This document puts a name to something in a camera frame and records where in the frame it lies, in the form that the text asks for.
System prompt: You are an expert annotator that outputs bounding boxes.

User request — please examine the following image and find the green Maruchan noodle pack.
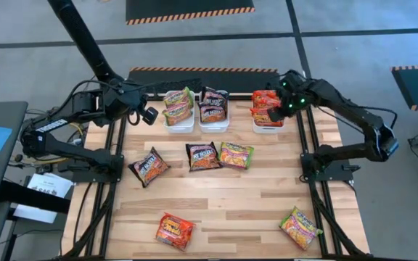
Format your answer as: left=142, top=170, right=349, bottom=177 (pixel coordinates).
left=161, top=103, right=194, bottom=127
left=163, top=86, right=194, bottom=109
left=279, top=205, right=324, bottom=251
left=218, top=141, right=255, bottom=170

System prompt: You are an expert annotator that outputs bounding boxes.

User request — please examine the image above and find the black camera stand pole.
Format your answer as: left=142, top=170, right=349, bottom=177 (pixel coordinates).
left=46, top=0, right=126, bottom=88

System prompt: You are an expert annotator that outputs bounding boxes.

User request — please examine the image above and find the black cable bundle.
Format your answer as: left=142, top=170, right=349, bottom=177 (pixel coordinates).
left=62, top=181, right=118, bottom=259
left=308, top=181, right=372, bottom=259

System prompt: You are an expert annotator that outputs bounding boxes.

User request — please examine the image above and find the white plain paper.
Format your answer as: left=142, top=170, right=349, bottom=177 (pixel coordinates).
left=12, top=204, right=58, bottom=225

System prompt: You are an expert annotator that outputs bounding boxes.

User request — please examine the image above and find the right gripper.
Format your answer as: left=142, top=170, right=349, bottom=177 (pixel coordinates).
left=274, top=70, right=315, bottom=112

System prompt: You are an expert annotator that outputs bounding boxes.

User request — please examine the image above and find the white printed paper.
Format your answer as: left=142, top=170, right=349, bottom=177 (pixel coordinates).
left=26, top=173, right=75, bottom=199

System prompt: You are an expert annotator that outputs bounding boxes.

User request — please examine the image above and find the white plastic bin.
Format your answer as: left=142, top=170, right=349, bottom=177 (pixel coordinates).
left=162, top=90, right=194, bottom=134
left=198, top=89, right=231, bottom=134
left=249, top=89, right=284, bottom=134

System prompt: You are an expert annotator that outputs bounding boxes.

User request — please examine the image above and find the black desk leg bar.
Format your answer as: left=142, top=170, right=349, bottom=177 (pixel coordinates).
left=0, top=180, right=72, bottom=215

